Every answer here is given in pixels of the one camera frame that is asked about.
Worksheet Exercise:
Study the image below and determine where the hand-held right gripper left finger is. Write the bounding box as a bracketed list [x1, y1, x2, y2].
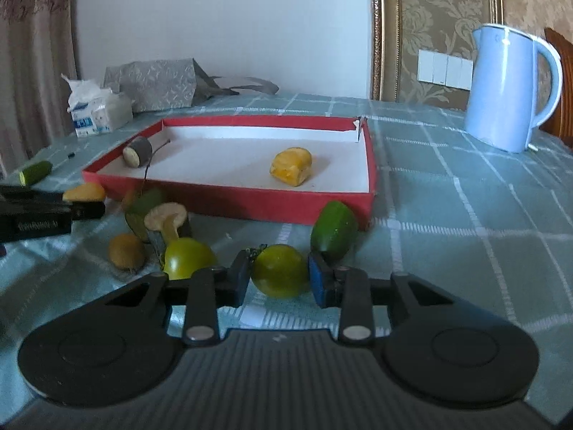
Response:
[104, 250, 252, 347]

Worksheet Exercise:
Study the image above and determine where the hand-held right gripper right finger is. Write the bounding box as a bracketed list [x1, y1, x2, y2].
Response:
[308, 252, 455, 347]

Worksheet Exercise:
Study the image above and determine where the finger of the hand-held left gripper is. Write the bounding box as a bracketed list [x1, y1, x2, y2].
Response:
[69, 201, 106, 221]

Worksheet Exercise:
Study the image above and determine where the yellow fruit wedge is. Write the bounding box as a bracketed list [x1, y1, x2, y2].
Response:
[63, 183, 107, 203]

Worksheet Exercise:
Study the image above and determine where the green tomato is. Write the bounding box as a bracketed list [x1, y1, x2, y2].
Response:
[163, 238, 218, 281]
[251, 244, 310, 298]

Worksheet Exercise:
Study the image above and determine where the green fruit slice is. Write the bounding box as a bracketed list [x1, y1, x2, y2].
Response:
[124, 188, 167, 243]

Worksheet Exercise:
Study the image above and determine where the green mango half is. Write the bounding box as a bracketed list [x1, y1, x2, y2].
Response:
[310, 201, 359, 263]

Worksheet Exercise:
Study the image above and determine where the dark eggplant piece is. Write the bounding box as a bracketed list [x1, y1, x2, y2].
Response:
[143, 202, 194, 257]

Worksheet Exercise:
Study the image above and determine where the red shallow cardboard box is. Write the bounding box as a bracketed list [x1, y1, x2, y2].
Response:
[82, 115, 376, 232]

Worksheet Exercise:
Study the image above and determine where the green cucumber piece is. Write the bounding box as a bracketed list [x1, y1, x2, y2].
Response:
[19, 160, 53, 187]

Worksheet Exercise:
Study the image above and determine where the dark cylindrical vegetable piece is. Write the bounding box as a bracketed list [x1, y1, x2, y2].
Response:
[122, 136, 155, 169]

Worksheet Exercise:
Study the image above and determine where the white tissue pack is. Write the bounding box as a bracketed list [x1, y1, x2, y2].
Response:
[61, 73, 134, 138]

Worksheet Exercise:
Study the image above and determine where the orange-yellow fruit piece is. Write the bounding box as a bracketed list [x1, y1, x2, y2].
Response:
[269, 146, 313, 187]

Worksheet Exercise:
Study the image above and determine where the green checked tablecloth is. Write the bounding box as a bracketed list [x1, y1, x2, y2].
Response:
[0, 92, 573, 430]

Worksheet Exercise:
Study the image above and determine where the grey patterned tote bag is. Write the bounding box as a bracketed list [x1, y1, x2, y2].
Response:
[104, 58, 280, 114]

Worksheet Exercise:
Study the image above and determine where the brown curtain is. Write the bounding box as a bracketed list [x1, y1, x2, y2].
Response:
[0, 0, 80, 176]

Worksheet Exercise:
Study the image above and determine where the light blue electric kettle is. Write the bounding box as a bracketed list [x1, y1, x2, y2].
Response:
[464, 23, 564, 154]

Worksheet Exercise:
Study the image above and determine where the brown wooden chair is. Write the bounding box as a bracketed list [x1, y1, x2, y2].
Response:
[539, 27, 573, 149]

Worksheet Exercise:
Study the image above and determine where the white wall switch panel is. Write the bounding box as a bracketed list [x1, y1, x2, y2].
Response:
[418, 49, 474, 91]

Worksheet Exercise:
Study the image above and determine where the gold wall panel frame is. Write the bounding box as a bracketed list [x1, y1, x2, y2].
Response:
[371, 0, 504, 102]

